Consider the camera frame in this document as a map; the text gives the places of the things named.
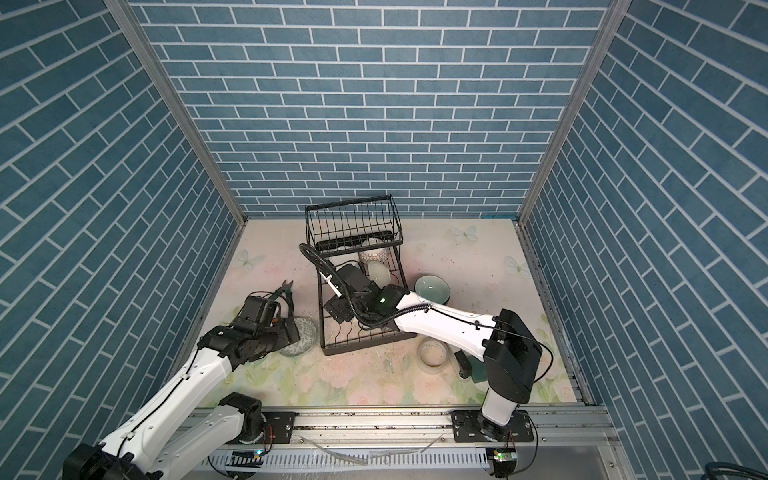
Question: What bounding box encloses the cream ceramic bowl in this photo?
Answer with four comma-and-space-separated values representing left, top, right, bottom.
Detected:
366, 261, 392, 288

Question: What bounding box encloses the green rimmed striped bowl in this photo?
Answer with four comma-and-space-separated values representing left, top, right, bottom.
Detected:
279, 317, 319, 357

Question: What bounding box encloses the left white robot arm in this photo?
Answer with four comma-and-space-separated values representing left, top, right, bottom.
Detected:
62, 283, 300, 479

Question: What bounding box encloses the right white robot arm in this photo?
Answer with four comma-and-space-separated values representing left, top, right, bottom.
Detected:
318, 262, 544, 441

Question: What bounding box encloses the left controller board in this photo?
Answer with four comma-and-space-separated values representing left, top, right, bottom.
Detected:
225, 449, 265, 471

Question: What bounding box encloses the controller board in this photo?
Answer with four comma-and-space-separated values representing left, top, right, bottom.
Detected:
225, 449, 265, 471
485, 447, 519, 479

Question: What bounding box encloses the green sponge pad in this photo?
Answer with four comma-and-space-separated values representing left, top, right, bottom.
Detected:
469, 357, 488, 384

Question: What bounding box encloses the right controller board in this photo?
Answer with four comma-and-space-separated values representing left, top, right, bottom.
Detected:
485, 447, 519, 479

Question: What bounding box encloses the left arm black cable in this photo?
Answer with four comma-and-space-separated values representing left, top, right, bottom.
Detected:
113, 290, 301, 475

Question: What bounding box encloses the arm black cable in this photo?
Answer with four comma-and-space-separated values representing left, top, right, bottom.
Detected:
298, 242, 554, 385
113, 290, 301, 475

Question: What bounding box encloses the black wire dish rack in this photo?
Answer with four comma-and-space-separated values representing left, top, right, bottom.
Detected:
304, 195, 416, 356

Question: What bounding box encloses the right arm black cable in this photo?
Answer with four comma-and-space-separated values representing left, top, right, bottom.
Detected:
298, 242, 554, 385

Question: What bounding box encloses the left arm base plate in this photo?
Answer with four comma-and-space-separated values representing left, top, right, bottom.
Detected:
262, 410, 297, 447

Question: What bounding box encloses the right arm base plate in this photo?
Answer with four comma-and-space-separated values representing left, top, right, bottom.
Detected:
450, 409, 535, 443

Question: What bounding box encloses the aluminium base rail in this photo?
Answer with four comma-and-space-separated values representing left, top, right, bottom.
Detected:
177, 405, 621, 474

